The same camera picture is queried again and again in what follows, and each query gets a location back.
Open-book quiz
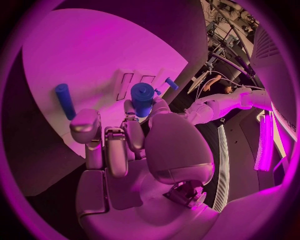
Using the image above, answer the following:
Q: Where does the white cable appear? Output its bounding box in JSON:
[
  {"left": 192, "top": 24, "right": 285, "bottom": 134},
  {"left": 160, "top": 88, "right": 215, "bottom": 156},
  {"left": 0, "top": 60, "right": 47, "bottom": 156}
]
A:
[{"left": 195, "top": 70, "right": 267, "bottom": 99}]

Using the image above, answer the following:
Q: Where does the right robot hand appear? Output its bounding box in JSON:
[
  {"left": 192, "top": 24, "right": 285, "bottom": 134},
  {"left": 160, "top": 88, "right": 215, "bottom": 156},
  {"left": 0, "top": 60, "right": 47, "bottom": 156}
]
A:
[{"left": 68, "top": 97, "right": 222, "bottom": 240}]

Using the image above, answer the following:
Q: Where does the person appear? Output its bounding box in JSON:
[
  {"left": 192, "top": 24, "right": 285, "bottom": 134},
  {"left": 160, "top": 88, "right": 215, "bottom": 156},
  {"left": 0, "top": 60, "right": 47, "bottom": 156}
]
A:
[{"left": 202, "top": 74, "right": 236, "bottom": 95}]

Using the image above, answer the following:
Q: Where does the blue long cylinder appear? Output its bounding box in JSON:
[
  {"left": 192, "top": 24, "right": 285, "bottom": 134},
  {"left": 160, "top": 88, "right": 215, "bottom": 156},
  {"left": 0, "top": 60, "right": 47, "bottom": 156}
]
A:
[{"left": 54, "top": 83, "right": 77, "bottom": 121}]

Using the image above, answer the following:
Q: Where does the white task board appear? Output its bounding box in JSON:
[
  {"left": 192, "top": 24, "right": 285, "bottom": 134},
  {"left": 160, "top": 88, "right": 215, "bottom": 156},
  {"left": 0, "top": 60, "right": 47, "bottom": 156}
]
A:
[{"left": 21, "top": 8, "right": 190, "bottom": 159}]

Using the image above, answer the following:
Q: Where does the glowing light bar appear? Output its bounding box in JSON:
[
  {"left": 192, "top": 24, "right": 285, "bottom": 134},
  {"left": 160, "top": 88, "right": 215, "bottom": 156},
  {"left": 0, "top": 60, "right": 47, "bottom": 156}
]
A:
[{"left": 253, "top": 110, "right": 276, "bottom": 173}]

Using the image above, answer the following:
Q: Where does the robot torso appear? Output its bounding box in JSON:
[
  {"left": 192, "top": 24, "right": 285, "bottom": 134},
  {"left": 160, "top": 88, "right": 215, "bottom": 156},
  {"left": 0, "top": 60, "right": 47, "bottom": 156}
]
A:
[{"left": 194, "top": 23, "right": 300, "bottom": 214}]

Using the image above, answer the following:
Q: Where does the blue peg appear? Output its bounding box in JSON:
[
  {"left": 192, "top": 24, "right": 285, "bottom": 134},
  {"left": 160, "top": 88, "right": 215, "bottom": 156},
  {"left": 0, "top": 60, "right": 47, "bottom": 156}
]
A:
[{"left": 163, "top": 76, "right": 180, "bottom": 91}]

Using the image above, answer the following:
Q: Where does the blue fat cylinder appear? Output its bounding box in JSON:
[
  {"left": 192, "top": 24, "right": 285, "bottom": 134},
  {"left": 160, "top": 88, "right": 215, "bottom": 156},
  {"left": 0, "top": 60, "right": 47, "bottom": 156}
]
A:
[{"left": 130, "top": 82, "right": 156, "bottom": 118}]

